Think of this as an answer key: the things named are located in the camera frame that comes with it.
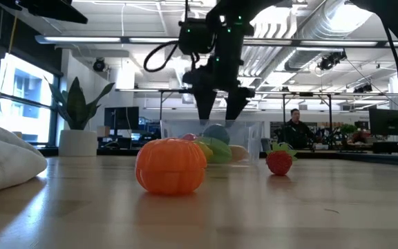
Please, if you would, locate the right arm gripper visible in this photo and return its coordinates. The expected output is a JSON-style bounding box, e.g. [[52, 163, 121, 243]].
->
[[181, 33, 256, 121]]

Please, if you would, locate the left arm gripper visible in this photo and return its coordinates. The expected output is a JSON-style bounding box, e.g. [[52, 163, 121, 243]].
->
[[0, 0, 89, 25]]

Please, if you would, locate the dark green toy watermelon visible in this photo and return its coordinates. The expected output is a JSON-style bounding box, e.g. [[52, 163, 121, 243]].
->
[[202, 123, 231, 146]]

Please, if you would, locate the clear plastic tupperware container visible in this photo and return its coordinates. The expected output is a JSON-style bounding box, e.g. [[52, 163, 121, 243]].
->
[[160, 119, 265, 164]]

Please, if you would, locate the yellow toy lemon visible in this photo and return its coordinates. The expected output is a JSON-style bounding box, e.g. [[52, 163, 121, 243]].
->
[[194, 140, 214, 162]]

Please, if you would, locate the light green toy melon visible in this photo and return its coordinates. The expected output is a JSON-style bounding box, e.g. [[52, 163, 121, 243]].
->
[[198, 136, 234, 165]]

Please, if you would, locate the orange toy fruit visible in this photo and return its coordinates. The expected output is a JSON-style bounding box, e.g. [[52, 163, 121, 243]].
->
[[135, 137, 208, 195]]

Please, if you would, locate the red toy strawberry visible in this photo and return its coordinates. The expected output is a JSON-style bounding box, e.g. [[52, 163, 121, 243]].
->
[[266, 141, 299, 176]]

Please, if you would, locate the long overhead light bar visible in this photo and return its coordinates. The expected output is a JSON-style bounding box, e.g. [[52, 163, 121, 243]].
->
[[35, 34, 398, 48]]

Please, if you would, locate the black ceiling spotlight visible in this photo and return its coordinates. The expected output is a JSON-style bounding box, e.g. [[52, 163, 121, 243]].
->
[[93, 57, 106, 73]]

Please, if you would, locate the person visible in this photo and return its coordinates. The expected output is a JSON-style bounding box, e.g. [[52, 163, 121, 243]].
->
[[278, 108, 316, 149]]

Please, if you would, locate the black computer monitor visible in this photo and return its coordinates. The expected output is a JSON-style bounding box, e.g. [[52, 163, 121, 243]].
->
[[104, 106, 140, 131], [368, 108, 398, 138]]

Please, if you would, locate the large window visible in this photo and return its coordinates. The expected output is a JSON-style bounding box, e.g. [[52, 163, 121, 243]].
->
[[0, 51, 60, 145]]

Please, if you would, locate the small green background plant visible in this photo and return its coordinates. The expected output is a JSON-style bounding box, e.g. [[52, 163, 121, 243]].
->
[[339, 123, 358, 136]]

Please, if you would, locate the green plant in white pot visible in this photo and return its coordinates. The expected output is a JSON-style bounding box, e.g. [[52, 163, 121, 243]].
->
[[45, 76, 116, 158]]

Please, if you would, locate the white checked cloth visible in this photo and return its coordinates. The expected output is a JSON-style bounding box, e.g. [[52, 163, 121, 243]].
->
[[0, 120, 48, 199]]

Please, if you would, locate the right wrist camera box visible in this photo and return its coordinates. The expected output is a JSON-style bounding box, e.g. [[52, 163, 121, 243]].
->
[[178, 17, 218, 56]]

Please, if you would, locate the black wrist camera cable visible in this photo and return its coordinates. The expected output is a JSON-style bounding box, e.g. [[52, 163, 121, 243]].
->
[[142, 40, 186, 73]]

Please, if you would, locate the black ceiling camera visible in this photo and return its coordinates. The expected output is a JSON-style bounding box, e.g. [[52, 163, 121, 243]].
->
[[317, 51, 347, 72]]

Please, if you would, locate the black aluminium table frame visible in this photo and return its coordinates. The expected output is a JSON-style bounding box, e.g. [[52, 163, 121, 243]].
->
[[36, 147, 398, 167]]

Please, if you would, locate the silver ventilation duct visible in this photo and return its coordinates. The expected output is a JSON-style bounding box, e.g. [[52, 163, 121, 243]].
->
[[243, 0, 376, 77]]

